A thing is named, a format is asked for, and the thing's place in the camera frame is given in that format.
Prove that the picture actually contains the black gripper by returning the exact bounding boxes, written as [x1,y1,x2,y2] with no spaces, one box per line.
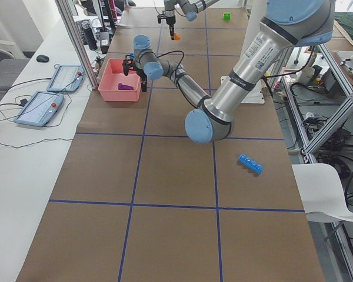
[122,53,148,92]
[157,9,176,40]

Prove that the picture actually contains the orange block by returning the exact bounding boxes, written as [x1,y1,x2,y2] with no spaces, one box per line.
[172,33,181,41]

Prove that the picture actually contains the purple block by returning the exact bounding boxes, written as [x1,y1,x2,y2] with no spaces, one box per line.
[118,83,134,90]

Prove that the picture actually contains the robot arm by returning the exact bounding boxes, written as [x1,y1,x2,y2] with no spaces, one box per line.
[157,0,219,40]
[122,1,335,143]

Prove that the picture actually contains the pink plastic box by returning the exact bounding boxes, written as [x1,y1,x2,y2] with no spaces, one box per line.
[98,59,141,102]

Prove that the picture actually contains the black water bottle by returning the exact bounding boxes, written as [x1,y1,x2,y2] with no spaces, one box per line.
[82,21,98,51]

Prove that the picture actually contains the green block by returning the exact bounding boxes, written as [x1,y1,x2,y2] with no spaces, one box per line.
[222,12,231,21]

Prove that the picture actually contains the far blue teach pendant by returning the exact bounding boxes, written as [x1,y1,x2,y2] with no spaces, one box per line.
[46,65,85,92]

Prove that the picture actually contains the blue teach pendant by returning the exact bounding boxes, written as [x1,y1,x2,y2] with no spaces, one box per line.
[14,91,64,127]
[46,65,85,92]

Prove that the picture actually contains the black computer mouse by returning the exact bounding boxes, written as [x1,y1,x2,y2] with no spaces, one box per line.
[36,55,49,63]

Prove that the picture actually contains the near blue teach pendant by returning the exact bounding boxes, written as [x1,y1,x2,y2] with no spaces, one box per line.
[14,91,64,127]

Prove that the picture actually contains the long blue studded block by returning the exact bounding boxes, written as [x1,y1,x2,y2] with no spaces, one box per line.
[238,154,263,174]

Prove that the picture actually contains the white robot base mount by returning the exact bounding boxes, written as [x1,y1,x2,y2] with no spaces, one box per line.
[214,76,264,107]

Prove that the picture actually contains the aluminium frame rack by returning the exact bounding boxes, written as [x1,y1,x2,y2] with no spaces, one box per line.
[278,41,353,282]

